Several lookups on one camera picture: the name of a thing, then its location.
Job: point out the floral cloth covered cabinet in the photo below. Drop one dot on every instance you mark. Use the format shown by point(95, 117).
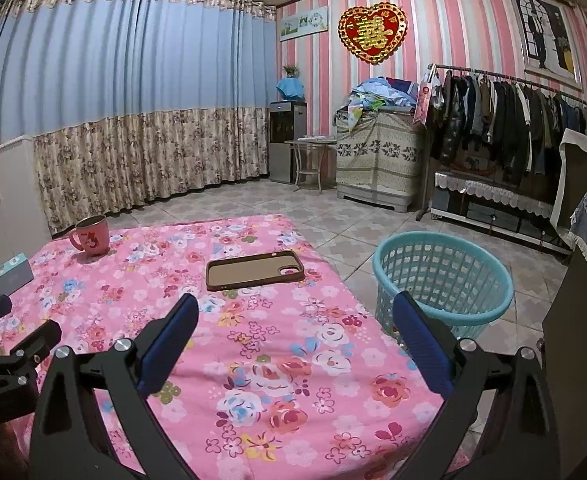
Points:
point(378, 160)

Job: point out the framed silhouette picture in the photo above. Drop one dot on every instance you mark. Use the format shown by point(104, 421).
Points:
point(543, 35)

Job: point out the metal clothes rack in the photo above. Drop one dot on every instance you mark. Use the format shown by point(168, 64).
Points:
point(493, 76)

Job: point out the pile of clothes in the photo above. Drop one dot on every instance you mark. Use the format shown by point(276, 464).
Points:
point(378, 90)

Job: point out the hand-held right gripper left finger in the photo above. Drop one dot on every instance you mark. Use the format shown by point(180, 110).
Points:
point(171, 345)

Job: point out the brown phone case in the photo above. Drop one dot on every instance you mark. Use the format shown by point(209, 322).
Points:
point(253, 272)

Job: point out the small metal table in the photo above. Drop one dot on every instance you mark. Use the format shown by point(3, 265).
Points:
point(313, 141)

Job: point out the row of hanging clothes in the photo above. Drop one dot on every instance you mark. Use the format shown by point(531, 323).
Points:
point(498, 120)

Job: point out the white fringed cloth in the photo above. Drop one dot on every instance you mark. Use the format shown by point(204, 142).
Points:
point(578, 160)

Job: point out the teal plastic basket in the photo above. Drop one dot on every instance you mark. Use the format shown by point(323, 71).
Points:
point(388, 300)

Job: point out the grey water dispenser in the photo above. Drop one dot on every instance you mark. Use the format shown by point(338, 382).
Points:
point(281, 160)

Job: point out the teal white tissue box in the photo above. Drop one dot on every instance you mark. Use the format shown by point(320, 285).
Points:
point(15, 275)

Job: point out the pink white hanging bag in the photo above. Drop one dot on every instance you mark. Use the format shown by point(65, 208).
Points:
point(423, 100)

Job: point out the blue floral curtain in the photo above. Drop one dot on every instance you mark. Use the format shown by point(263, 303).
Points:
point(123, 85)

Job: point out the pink mug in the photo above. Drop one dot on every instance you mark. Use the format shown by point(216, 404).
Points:
point(93, 240)

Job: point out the white lace cloth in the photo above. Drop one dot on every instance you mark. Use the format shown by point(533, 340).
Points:
point(493, 190)

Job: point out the small potted plant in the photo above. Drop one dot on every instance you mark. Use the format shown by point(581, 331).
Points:
point(291, 71)

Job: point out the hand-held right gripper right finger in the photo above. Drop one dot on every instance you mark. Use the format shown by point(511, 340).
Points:
point(423, 345)

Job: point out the brown wooden cabinet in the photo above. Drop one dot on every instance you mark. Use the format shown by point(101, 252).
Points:
point(578, 360)

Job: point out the landscape wall picture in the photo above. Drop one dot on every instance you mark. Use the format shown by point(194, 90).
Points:
point(303, 22)

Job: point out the pink floral blanket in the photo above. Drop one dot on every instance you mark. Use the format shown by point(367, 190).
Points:
point(273, 340)

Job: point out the red heart wall decoration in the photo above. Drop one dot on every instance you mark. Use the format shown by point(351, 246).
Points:
point(372, 32)

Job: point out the black low cabinet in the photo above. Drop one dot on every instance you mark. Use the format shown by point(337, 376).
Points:
point(483, 215)

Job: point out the white cabinet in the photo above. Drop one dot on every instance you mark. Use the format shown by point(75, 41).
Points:
point(8, 200)

